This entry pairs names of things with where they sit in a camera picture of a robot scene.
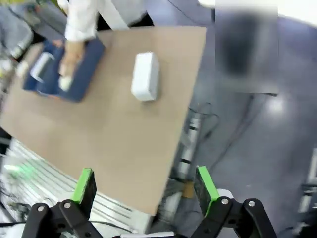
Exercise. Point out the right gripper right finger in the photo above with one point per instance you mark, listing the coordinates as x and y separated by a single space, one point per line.
227 218

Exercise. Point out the aluminium profile robot base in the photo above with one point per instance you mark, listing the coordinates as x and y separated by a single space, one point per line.
49 178

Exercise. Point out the blurred dark background figure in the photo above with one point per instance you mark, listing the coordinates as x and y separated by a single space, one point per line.
245 44

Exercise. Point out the brown cardboard piece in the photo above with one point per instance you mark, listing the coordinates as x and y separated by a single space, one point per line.
189 190

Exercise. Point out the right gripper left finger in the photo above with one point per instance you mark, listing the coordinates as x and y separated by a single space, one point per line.
74 218

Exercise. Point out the person's right hand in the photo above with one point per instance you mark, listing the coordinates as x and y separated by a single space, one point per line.
71 57

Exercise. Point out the white digital clock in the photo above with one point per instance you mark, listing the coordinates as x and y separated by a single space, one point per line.
146 77
42 65

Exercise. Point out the metal table leg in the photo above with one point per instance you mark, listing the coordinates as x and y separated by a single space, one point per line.
189 141

